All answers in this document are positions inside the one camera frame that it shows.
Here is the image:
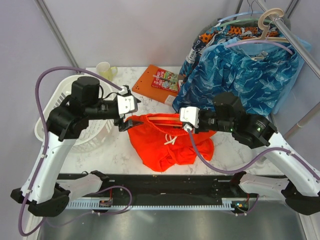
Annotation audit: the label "orange plastic hanger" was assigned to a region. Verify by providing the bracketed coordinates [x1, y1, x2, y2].
[148, 114, 183, 127]

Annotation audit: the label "orange mesh shorts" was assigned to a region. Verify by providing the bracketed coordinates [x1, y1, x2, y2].
[127, 112, 217, 173]

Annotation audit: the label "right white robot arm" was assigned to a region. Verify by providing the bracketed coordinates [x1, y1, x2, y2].
[195, 92, 320, 216]

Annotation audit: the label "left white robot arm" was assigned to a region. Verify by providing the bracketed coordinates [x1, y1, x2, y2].
[10, 75, 140, 217]

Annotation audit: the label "blue patterned shorts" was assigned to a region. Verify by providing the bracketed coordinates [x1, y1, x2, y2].
[172, 44, 302, 116]

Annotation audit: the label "colourful patterned shorts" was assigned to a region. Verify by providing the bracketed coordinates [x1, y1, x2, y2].
[179, 21, 281, 81]

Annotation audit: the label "purple plastic hanger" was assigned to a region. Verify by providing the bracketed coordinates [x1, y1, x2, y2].
[224, 39, 294, 55]

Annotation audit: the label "beige plastic hanger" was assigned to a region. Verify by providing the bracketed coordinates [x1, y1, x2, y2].
[241, 7, 288, 43]

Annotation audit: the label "green plastic hanger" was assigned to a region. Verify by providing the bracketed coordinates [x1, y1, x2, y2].
[215, 18, 259, 28]

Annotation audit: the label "light blue plastic hanger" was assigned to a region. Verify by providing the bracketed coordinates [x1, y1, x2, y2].
[218, 11, 263, 23]

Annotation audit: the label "white plastic laundry basket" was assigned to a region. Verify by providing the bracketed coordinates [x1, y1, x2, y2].
[34, 74, 116, 154]

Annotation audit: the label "orange book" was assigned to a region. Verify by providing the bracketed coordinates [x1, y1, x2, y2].
[132, 64, 180, 106]

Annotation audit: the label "pale yellow mug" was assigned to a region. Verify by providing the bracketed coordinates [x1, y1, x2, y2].
[96, 61, 118, 82]

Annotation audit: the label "light blue garment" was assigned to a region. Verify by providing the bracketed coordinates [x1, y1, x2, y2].
[272, 34, 313, 116]

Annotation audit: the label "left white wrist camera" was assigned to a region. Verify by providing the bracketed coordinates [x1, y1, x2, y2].
[116, 85, 138, 118]

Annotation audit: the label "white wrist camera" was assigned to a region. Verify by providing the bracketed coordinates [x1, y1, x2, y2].
[116, 85, 138, 118]
[179, 106, 200, 132]

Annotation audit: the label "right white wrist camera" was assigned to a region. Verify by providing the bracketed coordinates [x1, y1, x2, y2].
[179, 106, 200, 132]

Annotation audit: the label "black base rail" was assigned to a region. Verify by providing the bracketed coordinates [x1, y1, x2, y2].
[57, 173, 288, 207]

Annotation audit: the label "white cable duct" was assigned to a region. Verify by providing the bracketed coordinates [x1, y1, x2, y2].
[66, 197, 249, 211]

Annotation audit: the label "metal clothes rail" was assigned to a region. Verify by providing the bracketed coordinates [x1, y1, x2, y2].
[268, 12, 320, 79]

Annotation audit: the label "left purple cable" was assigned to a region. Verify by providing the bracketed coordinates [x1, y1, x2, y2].
[17, 65, 126, 237]

